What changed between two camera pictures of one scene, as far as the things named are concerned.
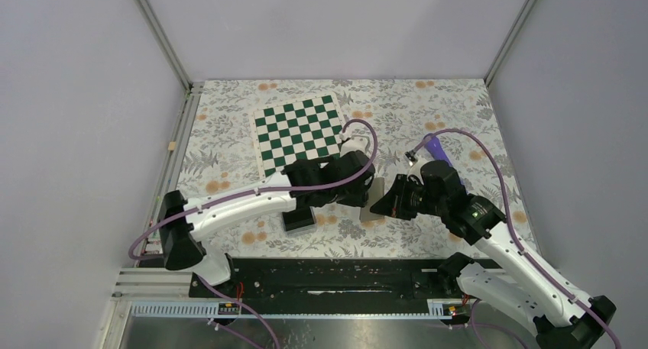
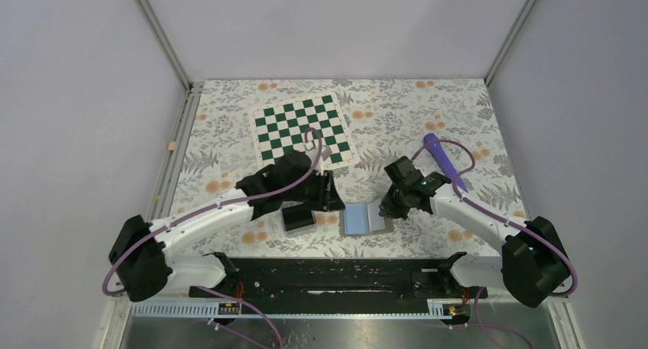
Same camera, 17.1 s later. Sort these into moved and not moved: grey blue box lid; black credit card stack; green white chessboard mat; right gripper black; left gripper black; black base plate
Moved: grey blue box lid; left gripper black
Not moved: green white chessboard mat; black base plate; black credit card stack; right gripper black
